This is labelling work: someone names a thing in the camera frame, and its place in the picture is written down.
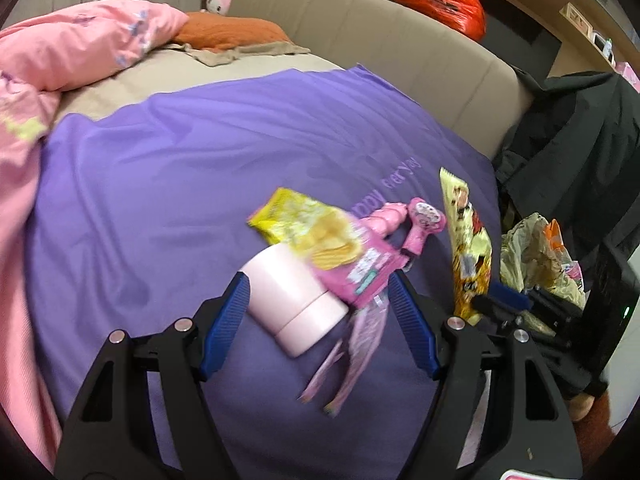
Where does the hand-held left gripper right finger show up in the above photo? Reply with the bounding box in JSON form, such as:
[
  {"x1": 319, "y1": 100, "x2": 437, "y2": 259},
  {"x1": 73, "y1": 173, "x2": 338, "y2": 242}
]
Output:
[{"x1": 387, "y1": 271, "x2": 583, "y2": 480}]

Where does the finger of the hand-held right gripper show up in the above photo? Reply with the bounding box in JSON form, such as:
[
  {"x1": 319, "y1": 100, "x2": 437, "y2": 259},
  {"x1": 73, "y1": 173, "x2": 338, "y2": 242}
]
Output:
[
  {"x1": 471, "y1": 294, "x2": 556, "y2": 343},
  {"x1": 487, "y1": 281, "x2": 583, "y2": 333}
]

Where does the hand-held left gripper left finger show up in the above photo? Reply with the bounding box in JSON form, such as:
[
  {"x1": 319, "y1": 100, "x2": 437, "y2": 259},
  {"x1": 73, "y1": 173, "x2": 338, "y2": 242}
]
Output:
[{"x1": 56, "y1": 271, "x2": 251, "y2": 480}]

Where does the pale yellow plastic bag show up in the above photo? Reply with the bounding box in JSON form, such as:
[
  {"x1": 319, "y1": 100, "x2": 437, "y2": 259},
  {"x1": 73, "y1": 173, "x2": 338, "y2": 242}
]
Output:
[{"x1": 500, "y1": 212, "x2": 587, "y2": 311}]

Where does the pink translucent wrapper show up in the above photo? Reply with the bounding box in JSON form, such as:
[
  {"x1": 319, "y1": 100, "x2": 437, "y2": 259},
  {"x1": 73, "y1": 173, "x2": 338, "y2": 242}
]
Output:
[{"x1": 299, "y1": 292, "x2": 396, "y2": 417}]

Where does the yellow cartoon snack wrapper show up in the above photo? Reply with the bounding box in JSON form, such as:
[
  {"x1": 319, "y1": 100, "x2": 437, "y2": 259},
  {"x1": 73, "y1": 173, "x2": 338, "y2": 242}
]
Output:
[{"x1": 439, "y1": 166, "x2": 493, "y2": 326}]

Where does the yellow and pink chips packet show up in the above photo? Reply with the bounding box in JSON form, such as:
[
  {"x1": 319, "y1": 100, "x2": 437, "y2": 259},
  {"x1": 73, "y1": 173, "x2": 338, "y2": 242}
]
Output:
[{"x1": 247, "y1": 187, "x2": 408, "y2": 308}]

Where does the pink cylindrical bottle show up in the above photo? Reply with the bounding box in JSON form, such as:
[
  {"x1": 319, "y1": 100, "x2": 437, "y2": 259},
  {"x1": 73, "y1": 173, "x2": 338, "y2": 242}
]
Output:
[{"x1": 239, "y1": 244, "x2": 351, "y2": 358}]

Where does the black appliance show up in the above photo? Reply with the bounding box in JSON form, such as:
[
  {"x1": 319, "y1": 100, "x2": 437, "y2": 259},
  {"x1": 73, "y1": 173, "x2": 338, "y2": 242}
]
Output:
[{"x1": 585, "y1": 240, "x2": 640, "y2": 386}]

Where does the pink toy fan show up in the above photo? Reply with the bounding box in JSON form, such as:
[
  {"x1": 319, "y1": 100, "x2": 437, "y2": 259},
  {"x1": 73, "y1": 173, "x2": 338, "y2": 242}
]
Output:
[{"x1": 362, "y1": 196, "x2": 447, "y2": 261}]

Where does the purple cloth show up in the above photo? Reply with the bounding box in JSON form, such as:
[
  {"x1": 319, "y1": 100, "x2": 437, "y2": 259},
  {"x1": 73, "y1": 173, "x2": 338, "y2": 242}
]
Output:
[{"x1": 25, "y1": 64, "x2": 501, "y2": 480}]

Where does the black jacket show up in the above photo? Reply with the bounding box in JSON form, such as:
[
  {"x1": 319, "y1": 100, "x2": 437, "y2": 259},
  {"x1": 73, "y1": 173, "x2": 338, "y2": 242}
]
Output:
[{"x1": 492, "y1": 67, "x2": 640, "y2": 281}]

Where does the pink floral blanket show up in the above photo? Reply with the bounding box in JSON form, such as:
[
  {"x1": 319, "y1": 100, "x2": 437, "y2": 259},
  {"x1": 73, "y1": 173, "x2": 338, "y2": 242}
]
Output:
[{"x1": 0, "y1": 1, "x2": 190, "y2": 471}]

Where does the pink box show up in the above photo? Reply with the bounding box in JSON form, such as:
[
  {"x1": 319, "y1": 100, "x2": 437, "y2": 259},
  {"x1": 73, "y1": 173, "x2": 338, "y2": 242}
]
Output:
[{"x1": 617, "y1": 60, "x2": 640, "y2": 92}]

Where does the beige upholstered bed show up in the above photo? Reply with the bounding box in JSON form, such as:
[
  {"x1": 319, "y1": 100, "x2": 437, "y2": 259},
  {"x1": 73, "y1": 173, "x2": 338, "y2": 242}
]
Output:
[{"x1": 2, "y1": 0, "x2": 533, "y2": 161}]

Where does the small white device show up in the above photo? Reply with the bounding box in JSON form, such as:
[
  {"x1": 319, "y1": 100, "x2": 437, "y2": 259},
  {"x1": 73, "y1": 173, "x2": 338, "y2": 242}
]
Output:
[{"x1": 592, "y1": 30, "x2": 615, "y2": 61}]

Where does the orange pillow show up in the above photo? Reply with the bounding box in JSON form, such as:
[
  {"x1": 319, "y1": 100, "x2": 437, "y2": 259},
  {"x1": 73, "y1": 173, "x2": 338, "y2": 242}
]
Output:
[{"x1": 175, "y1": 11, "x2": 292, "y2": 53}]

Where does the large red plastic bag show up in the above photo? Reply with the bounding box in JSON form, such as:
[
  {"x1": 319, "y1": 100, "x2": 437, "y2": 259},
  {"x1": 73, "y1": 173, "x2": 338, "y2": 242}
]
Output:
[{"x1": 397, "y1": 0, "x2": 487, "y2": 43}]

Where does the small picture frame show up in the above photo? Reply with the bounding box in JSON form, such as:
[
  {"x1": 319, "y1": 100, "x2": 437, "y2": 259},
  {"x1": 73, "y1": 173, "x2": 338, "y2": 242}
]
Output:
[{"x1": 560, "y1": 2, "x2": 593, "y2": 36}]

